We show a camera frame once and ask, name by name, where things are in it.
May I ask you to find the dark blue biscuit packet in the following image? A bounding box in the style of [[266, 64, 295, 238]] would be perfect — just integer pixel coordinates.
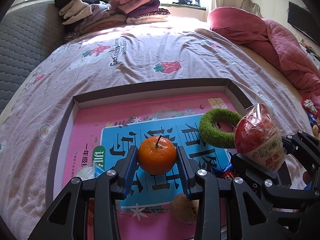
[[211, 163, 236, 180]]

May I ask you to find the pink strawberry print bedsheet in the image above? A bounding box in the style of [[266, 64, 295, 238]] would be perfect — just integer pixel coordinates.
[[1, 18, 311, 239]]

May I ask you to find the pink quilted blanket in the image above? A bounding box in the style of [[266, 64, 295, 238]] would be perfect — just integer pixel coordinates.
[[263, 18, 319, 111]]

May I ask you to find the green fuzzy ring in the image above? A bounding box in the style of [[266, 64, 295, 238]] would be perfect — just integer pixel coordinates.
[[199, 108, 243, 149]]

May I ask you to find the pile of folded clothes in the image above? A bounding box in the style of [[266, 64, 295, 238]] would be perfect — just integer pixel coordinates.
[[54, 0, 170, 35]]

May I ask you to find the grey quilted headboard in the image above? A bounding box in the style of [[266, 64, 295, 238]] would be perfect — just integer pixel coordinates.
[[0, 2, 65, 111]]

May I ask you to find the red pillow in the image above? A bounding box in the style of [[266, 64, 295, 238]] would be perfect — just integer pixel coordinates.
[[208, 7, 274, 57]]

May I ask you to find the red blue snack bag left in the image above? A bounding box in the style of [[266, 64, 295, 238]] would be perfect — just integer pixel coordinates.
[[76, 161, 105, 181]]

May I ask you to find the small toy figure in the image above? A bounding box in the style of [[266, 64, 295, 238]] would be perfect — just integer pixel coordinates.
[[301, 99, 319, 138]]

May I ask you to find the orange tangerine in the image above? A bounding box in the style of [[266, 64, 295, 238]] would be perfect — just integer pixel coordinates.
[[137, 135, 177, 176]]

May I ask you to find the shallow brown cardboard tray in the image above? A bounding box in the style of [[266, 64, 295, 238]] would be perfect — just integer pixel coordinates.
[[45, 77, 254, 240]]

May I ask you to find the brown walnut ball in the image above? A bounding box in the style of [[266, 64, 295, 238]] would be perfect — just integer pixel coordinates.
[[171, 193, 199, 224]]

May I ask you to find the black flat television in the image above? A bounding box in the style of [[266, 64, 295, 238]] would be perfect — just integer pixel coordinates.
[[287, 1, 320, 46]]

